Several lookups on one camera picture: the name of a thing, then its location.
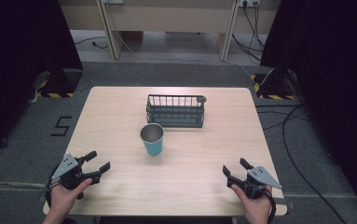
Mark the person's right hand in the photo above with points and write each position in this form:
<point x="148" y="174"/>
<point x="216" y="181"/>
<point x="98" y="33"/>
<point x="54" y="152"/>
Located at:
<point x="255" y="207"/>

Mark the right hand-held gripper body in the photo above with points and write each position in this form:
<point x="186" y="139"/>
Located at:
<point x="255" y="183"/>

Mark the black curtain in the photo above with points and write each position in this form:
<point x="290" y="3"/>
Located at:
<point x="331" y="77"/>
<point x="20" y="62"/>

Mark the teal metal cup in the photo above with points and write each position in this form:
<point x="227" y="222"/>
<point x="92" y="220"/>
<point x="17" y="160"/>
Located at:
<point x="152" y="138"/>

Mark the beige desk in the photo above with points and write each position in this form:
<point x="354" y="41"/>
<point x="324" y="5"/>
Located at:
<point x="170" y="21"/>

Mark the wall power socket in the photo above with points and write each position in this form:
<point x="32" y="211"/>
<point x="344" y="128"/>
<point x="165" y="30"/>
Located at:
<point x="248" y="3"/>

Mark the black stand base with hazard tape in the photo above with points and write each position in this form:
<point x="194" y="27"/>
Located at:
<point x="274" y="87"/>
<point x="58" y="84"/>

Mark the person's left hand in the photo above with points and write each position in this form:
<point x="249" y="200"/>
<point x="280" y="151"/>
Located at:
<point x="65" y="199"/>

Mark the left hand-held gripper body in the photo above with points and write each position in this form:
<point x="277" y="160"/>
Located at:
<point x="70" y="174"/>

